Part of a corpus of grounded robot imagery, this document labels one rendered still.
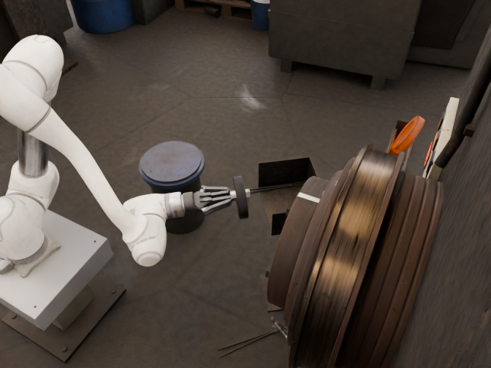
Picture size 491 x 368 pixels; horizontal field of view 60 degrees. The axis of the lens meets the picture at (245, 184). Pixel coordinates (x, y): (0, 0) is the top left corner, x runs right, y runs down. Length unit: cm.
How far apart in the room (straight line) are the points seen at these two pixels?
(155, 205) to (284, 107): 186
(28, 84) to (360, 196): 96
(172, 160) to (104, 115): 124
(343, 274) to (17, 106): 97
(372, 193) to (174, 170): 146
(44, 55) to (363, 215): 104
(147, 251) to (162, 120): 186
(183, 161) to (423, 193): 149
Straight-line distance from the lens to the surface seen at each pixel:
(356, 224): 68
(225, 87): 337
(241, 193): 146
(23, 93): 131
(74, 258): 182
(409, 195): 76
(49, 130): 134
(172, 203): 149
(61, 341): 216
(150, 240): 136
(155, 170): 208
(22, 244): 177
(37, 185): 179
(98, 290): 223
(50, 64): 141
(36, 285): 181
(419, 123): 195
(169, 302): 213
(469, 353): 35
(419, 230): 72
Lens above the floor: 184
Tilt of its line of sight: 46 degrees down
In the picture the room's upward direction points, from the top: 1 degrees counter-clockwise
